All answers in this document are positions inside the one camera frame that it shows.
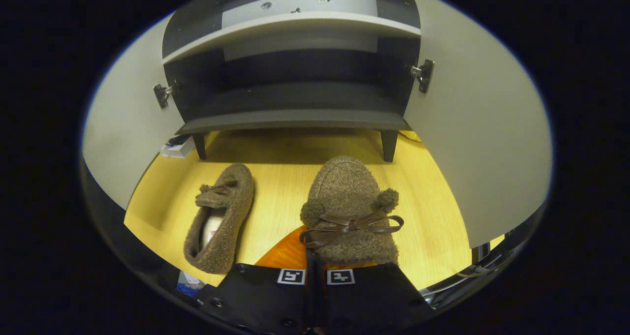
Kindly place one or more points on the metal door hinge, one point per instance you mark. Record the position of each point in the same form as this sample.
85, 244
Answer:
161, 95
424, 74

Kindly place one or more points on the white shoe cabinet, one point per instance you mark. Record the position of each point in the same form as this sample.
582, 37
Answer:
295, 99

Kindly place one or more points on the grey metal frame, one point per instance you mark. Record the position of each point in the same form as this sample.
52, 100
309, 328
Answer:
480, 254

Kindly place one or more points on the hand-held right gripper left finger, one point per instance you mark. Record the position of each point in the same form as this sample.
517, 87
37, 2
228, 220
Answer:
266, 300

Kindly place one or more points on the blue white paper packet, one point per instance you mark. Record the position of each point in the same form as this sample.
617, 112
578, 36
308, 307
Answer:
189, 282

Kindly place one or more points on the small white box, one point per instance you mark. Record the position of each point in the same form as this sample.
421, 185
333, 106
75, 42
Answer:
178, 148

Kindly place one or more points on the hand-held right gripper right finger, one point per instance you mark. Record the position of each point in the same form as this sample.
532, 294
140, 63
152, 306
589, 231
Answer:
369, 300

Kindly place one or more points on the brown fuzzy shoe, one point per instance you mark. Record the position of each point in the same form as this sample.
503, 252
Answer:
344, 187
236, 212

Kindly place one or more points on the white shoe cabinet door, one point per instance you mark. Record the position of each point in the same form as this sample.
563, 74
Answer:
123, 128
482, 128

